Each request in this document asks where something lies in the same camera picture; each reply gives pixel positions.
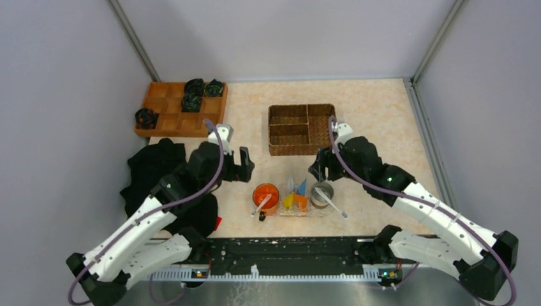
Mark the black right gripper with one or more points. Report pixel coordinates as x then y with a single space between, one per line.
331 164

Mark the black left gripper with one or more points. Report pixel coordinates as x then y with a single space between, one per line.
234 167

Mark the blue toothbrush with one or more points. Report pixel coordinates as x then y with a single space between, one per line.
301 188

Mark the metal cup orange base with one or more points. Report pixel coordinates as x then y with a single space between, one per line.
313 196

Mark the white grey toothpaste tube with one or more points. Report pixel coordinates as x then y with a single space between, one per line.
290 185

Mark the orange toothbrush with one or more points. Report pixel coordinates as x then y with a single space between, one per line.
301 203

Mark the clear textured plastic tray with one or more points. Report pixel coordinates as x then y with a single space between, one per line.
312 211

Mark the yellow toothbrush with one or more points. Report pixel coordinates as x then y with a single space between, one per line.
289 202

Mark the brown wicker divided basket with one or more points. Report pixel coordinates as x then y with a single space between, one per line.
298 130

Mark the orange translucent plastic mug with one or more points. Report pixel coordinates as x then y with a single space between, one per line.
271 207

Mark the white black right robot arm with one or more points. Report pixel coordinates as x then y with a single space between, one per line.
480 259

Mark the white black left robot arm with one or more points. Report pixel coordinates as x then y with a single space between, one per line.
171 211

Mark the orange wooden compartment tray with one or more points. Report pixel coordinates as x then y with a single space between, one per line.
164 99

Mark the red small object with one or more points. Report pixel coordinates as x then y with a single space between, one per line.
218 222

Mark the black green rolled sock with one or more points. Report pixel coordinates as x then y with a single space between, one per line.
214 88

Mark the black patterned rolled sock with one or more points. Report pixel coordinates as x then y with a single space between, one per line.
191 104

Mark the black cloth pile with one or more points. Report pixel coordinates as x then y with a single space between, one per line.
147 167

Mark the black orange rolled sock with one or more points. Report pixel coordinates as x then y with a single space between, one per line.
146 118

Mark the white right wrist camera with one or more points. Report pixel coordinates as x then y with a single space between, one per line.
341 132

